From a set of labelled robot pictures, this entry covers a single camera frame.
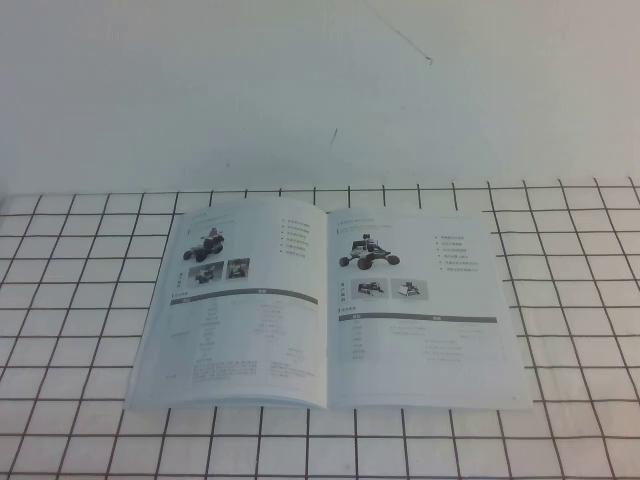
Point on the white product catalogue book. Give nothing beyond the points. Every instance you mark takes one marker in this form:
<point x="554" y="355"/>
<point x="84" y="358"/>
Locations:
<point x="280" y="325"/>

